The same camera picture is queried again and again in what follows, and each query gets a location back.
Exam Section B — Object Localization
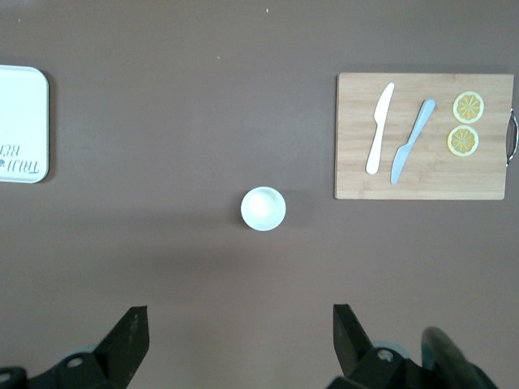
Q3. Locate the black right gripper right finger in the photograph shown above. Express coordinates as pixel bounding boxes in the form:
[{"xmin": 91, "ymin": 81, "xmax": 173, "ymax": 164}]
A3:
[{"xmin": 327, "ymin": 304, "xmax": 422, "ymax": 389}]

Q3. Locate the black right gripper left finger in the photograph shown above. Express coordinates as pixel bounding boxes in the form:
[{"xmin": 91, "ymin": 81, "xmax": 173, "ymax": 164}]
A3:
[{"xmin": 44, "ymin": 305, "xmax": 152, "ymax": 389}]

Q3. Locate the white IKEA cup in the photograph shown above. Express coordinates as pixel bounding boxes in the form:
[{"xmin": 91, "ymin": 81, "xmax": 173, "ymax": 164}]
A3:
[{"xmin": 239, "ymin": 186, "xmax": 288, "ymax": 233}]

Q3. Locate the bamboo cutting board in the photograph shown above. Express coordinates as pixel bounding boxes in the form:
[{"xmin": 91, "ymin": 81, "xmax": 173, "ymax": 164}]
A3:
[{"xmin": 333, "ymin": 71, "xmax": 519, "ymax": 201}]

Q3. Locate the grey plastic knife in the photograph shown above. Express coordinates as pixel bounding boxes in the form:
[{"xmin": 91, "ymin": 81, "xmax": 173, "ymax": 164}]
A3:
[{"xmin": 389, "ymin": 97, "xmax": 437, "ymax": 186}]

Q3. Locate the white plastic knife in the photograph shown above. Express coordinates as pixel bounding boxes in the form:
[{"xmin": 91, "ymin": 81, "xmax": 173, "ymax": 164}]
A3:
[{"xmin": 365, "ymin": 82, "xmax": 396, "ymax": 177}]

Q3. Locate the yellow lemon slice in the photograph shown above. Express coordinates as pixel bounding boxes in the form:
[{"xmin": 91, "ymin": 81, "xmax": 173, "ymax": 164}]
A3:
[
  {"xmin": 452, "ymin": 91, "xmax": 486, "ymax": 125},
  {"xmin": 446, "ymin": 124, "xmax": 480, "ymax": 158}
]

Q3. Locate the cream bear print tray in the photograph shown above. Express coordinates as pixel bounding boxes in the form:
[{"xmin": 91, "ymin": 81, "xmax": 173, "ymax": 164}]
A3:
[{"xmin": 0, "ymin": 64, "xmax": 51, "ymax": 185}]

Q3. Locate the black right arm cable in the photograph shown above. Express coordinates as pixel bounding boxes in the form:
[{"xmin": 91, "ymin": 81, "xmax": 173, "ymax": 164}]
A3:
[{"xmin": 420, "ymin": 327, "xmax": 499, "ymax": 389}]

